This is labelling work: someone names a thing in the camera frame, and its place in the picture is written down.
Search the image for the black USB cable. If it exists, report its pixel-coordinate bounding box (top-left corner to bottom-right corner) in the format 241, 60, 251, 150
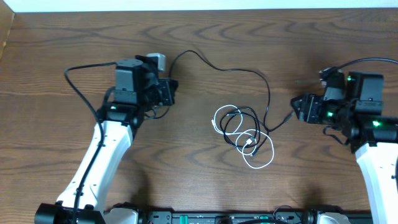
152, 49, 295, 157

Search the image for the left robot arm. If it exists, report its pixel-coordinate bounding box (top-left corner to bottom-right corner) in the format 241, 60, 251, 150
34, 53, 178, 223

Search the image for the right camera black cable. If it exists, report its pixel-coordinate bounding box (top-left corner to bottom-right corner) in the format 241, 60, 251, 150
337, 57, 398, 70

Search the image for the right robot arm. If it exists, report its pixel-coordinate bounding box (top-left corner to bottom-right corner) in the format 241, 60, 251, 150
290, 68, 397, 223

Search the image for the left camera black cable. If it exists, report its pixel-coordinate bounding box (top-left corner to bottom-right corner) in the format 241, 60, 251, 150
63, 61, 119, 224

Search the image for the camera black cable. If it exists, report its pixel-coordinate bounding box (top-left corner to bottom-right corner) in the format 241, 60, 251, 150
63, 61, 119, 224
337, 57, 398, 70

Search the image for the white USB cable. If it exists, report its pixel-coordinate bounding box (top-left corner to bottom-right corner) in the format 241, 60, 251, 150
211, 104, 275, 170

